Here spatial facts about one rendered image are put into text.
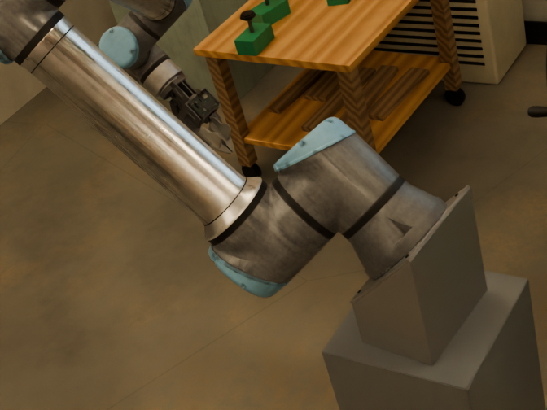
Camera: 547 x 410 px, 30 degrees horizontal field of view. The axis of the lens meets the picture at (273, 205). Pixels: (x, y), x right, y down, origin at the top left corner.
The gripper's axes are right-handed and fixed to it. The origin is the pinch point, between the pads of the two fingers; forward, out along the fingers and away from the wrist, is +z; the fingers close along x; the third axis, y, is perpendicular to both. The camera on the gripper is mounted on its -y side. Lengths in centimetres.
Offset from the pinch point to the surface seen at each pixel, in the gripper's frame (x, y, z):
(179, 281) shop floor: 0, -79, 12
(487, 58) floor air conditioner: 127, -53, 31
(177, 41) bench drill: 79, -112, -54
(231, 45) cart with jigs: 53, -48, -28
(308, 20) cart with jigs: 73, -38, -17
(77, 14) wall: 95, -184, -107
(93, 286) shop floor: -15, -97, -5
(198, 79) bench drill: 79, -121, -40
